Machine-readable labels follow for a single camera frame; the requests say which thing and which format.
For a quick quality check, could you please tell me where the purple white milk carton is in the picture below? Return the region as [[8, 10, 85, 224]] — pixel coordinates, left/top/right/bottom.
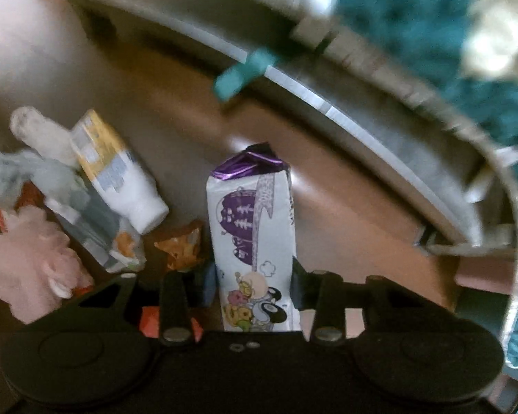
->
[[207, 143, 301, 333]]

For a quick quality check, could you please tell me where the orange snack wrapper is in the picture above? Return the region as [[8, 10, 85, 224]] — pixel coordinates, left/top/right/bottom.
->
[[154, 220, 205, 272]]

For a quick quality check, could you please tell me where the grey white snack wrapper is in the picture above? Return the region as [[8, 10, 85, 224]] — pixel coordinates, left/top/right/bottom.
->
[[0, 150, 147, 274]]

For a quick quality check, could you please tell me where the white yellow plastic bottle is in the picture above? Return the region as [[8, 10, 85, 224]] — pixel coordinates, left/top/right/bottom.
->
[[70, 109, 169, 236]]

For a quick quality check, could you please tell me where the grey bed frame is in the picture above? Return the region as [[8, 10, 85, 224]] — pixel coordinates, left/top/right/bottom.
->
[[72, 0, 518, 368]]

